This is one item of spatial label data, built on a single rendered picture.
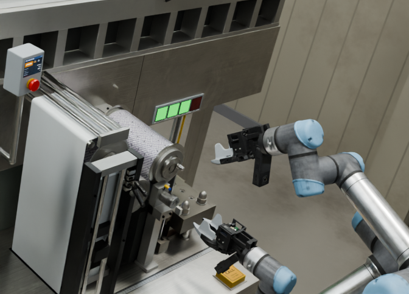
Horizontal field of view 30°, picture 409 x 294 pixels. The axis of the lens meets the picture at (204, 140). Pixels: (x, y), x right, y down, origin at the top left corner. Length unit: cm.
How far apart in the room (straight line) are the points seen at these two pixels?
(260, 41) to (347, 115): 202
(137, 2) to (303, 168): 79
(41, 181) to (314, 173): 77
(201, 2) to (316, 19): 233
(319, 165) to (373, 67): 285
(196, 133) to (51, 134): 128
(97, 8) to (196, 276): 90
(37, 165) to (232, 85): 105
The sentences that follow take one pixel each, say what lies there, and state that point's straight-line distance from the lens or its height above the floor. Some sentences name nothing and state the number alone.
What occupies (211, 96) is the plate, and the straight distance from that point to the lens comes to 291.
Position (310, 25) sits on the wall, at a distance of 492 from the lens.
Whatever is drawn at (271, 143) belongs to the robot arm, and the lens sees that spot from 199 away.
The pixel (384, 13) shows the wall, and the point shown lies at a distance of 469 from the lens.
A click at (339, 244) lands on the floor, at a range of 449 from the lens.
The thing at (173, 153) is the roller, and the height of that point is 130.
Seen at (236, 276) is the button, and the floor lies 92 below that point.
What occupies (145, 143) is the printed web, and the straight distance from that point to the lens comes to 229.
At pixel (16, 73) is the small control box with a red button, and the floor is 167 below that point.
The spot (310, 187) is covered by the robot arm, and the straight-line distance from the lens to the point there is 195.
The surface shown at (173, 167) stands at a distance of 230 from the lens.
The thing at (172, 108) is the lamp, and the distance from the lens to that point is 275.
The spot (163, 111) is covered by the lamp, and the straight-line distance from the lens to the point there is 272.
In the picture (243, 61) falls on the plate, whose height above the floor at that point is 132.
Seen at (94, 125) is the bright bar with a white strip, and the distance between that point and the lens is 206.
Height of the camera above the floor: 247
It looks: 29 degrees down
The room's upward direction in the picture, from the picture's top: 15 degrees clockwise
